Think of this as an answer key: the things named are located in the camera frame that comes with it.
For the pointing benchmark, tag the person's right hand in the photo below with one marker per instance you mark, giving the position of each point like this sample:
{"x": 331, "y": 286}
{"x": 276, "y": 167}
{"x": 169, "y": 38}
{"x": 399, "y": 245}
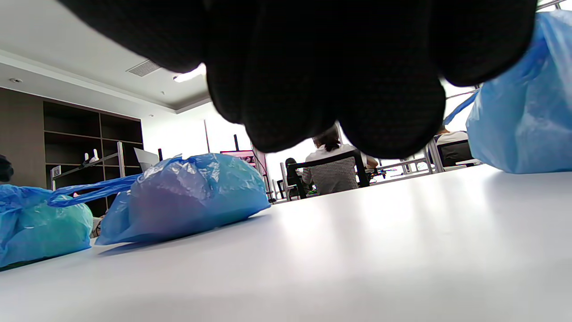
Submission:
{"x": 321, "y": 67}

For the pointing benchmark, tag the blue plastic bag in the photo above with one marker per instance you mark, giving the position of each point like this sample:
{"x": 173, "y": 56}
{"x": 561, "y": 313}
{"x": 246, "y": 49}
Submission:
{"x": 44, "y": 228}
{"x": 192, "y": 197}
{"x": 527, "y": 120}

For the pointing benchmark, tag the black mesh office chair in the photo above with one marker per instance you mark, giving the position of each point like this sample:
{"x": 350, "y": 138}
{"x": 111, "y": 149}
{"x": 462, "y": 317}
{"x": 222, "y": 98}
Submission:
{"x": 326, "y": 159}

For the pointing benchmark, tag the monitor with pink screen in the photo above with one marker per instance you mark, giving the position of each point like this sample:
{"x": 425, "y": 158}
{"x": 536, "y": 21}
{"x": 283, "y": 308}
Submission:
{"x": 243, "y": 156}

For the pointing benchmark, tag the long ceiling light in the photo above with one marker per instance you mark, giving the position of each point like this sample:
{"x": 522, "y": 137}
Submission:
{"x": 190, "y": 74}

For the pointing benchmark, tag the ceiling air vent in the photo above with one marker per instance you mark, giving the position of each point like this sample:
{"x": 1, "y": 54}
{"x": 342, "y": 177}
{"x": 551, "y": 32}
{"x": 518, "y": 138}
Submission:
{"x": 143, "y": 68}

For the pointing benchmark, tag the white monitor back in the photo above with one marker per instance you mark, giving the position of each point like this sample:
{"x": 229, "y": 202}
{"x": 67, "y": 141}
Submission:
{"x": 146, "y": 158}

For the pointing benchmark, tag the dark wooden shelf unit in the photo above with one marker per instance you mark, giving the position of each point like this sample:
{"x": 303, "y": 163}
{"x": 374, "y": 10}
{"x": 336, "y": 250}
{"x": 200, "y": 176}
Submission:
{"x": 71, "y": 120}

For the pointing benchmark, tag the grey metal frame rack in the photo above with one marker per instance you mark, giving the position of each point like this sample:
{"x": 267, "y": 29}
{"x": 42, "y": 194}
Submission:
{"x": 119, "y": 154}

